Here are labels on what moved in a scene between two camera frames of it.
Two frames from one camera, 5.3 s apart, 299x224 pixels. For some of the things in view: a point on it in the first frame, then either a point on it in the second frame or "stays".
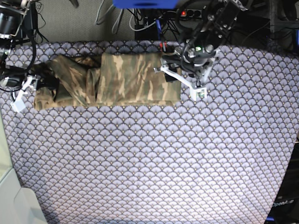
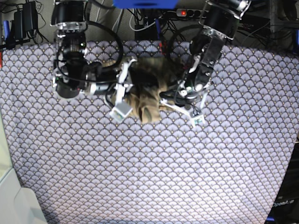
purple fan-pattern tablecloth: (220, 161) stays
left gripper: (17, 78) -> (96, 79)
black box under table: (146, 32) stays
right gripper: (195, 60) -> (189, 93)
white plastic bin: (18, 205) stays
